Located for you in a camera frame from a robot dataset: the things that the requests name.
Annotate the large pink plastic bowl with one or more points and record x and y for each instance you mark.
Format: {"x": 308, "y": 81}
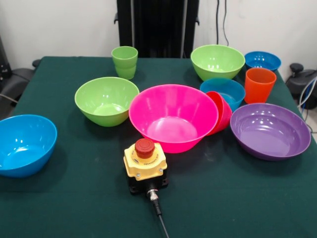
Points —
{"x": 173, "y": 116}

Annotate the green plastic cup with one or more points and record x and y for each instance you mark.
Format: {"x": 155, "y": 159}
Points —
{"x": 124, "y": 64}

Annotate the yellow emergency stop box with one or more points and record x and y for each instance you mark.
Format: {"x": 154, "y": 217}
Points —
{"x": 146, "y": 168}

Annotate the green plastic bowl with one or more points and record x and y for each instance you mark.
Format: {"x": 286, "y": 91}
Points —
{"x": 216, "y": 63}
{"x": 106, "y": 101}

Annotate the small crimson plastic bowl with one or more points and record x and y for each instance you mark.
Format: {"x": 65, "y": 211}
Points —
{"x": 224, "y": 116}

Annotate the blue straight-sided bowl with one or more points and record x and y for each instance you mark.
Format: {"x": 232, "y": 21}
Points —
{"x": 223, "y": 85}

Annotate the orange plastic cup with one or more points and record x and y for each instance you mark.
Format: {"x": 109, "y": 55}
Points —
{"x": 258, "y": 86}

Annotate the wide purple plastic bowl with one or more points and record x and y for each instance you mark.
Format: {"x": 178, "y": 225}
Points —
{"x": 270, "y": 131}

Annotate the small dark blue bowl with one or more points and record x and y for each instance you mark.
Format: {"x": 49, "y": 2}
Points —
{"x": 262, "y": 62}

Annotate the dark green tablecloth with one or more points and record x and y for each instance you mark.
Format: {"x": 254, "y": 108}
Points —
{"x": 74, "y": 203}

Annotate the large light blue bowl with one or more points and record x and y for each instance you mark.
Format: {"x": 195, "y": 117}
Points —
{"x": 24, "y": 146}

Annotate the black pedestal leg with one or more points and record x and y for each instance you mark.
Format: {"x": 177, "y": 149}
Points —
{"x": 15, "y": 84}
{"x": 296, "y": 84}

